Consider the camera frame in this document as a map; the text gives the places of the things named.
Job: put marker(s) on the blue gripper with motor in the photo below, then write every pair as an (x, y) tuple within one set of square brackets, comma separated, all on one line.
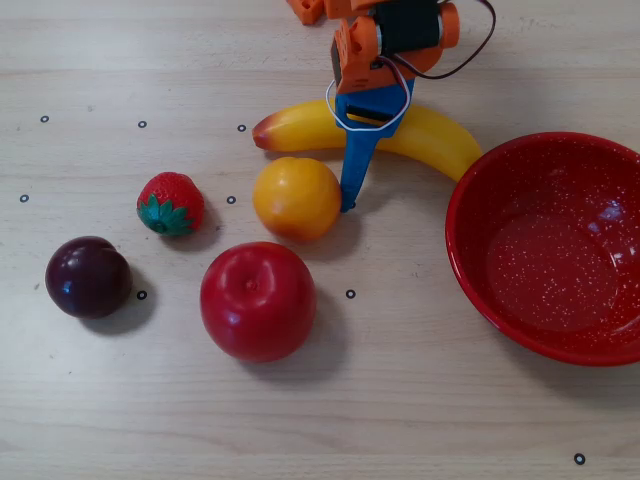
[(361, 134)]

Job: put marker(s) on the red speckled bowl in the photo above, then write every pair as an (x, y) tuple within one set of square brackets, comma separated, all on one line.
[(545, 280)]

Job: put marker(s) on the dark purple toy plum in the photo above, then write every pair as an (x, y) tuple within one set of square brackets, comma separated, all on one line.
[(87, 277)]

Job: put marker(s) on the red toy apple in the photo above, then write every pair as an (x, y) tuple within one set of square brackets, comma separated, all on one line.
[(257, 305)]

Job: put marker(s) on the red toy strawberry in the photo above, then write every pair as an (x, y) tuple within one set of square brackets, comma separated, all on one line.
[(172, 197)]

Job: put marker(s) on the yellow toy banana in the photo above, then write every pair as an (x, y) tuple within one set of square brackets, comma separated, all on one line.
[(300, 127)]

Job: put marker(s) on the orange toy fruit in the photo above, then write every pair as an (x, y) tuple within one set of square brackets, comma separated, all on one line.
[(296, 200)]

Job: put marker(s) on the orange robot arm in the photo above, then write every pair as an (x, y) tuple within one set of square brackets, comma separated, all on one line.
[(355, 55)]

